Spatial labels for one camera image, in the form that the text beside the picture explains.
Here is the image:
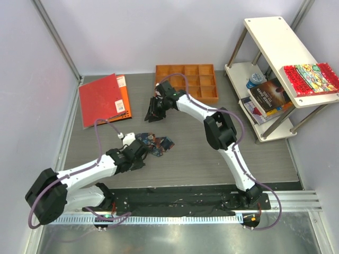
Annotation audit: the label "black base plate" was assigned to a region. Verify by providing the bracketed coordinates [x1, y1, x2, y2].
[92, 185, 271, 217]

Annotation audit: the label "blue lidded jar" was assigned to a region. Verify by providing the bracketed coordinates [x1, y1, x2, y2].
[246, 72, 266, 89]

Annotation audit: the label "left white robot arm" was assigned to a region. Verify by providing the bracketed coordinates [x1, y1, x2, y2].
[25, 133, 149, 229]

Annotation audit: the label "orange notebook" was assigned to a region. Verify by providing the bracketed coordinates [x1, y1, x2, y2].
[109, 75, 132, 122]

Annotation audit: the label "bottom stacked books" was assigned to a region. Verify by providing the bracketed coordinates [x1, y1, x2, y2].
[240, 96, 292, 125]

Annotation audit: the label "white two-tier shelf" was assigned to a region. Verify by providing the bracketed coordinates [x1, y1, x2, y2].
[225, 16, 338, 142]

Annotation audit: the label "red colourful book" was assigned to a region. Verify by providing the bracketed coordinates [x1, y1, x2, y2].
[282, 63, 338, 97]

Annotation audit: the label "red folder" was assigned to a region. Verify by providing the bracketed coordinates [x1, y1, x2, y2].
[78, 74, 126, 128]

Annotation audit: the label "aluminium frame post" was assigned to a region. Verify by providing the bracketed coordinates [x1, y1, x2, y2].
[290, 0, 315, 32]
[31, 0, 82, 81]

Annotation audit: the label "orange wooden compartment tray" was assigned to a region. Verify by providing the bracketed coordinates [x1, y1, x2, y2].
[155, 64, 219, 105]

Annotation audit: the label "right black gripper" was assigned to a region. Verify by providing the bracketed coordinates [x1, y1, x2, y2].
[145, 96, 169, 123]

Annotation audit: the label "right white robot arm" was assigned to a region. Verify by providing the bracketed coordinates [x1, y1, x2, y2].
[145, 80, 262, 209]

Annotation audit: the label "left aluminium frame post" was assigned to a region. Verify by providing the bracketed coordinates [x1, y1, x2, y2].
[31, 0, 82, 81]

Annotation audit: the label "dark brown book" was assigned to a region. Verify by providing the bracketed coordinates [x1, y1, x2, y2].
[247, 78, 292, 116]

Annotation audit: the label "slotted white cable duct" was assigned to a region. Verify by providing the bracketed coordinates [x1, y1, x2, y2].
[50, 213, 243, 225]

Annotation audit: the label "aluminium rail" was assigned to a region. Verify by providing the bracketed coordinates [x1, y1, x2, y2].
[33, 190, 323, 214]

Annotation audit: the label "floral navy necktie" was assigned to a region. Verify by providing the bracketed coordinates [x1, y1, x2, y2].
[135, 132, 174, 157]

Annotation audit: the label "right aluminium frame post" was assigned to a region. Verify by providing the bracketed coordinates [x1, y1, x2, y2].
[290, 0, 315, 32]

